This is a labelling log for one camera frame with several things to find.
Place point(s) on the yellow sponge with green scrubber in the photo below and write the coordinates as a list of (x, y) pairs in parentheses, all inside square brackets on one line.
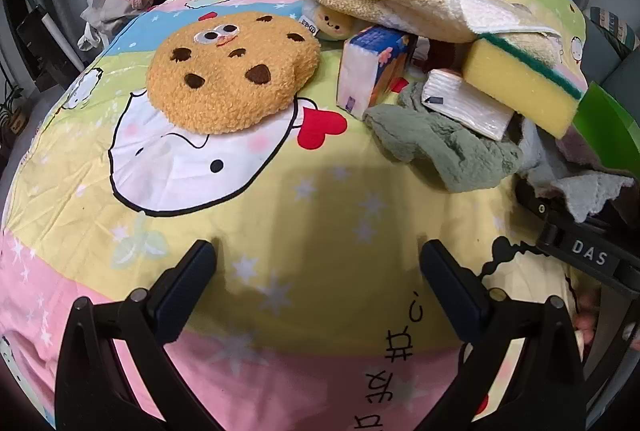
[(515, 86)]

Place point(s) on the blue and orange tissue pack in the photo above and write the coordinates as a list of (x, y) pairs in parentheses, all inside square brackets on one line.
[(370, 71)]

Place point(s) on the light blue plush toy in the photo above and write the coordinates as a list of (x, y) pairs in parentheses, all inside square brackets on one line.
[(332, 23)]

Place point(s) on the green fuzzy cloth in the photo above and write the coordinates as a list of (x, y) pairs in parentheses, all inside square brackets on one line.
[(440, 146)]

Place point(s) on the purple fuzzy cloth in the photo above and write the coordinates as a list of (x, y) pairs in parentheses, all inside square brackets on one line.
[(575, 147)]

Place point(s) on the cartoon printed bed sheet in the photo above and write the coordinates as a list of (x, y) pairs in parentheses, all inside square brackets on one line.
[(300, 211)]

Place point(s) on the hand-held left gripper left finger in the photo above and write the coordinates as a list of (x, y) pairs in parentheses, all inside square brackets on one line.
[(185, 281)]

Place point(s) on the patterned cushion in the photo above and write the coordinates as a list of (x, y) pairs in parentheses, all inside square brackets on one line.
[(607, 18)]

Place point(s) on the green box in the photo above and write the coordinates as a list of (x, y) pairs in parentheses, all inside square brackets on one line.
[(610, 131)]

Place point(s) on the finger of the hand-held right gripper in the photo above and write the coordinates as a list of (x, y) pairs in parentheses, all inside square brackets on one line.
[(531, 198)]

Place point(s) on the grey cloth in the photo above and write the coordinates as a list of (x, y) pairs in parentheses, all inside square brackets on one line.
[(585, 191)]

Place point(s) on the cookie shaped plush pillow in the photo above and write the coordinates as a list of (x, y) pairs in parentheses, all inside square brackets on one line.
[(225, 76)]

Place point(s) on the grey sofa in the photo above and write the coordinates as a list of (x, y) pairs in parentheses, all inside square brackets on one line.
[(622, 66)]

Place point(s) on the potted plant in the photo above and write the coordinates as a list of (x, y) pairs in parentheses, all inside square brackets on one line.
[(10, 106)]

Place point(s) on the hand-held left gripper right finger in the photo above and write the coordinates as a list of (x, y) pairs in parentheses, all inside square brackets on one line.
[(450, 286)]

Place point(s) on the white garment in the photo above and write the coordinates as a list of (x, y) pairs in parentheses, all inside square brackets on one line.
[(97, 18)]

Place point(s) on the white tissue pack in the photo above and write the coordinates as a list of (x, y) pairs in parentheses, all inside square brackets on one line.
[(465, 106)]

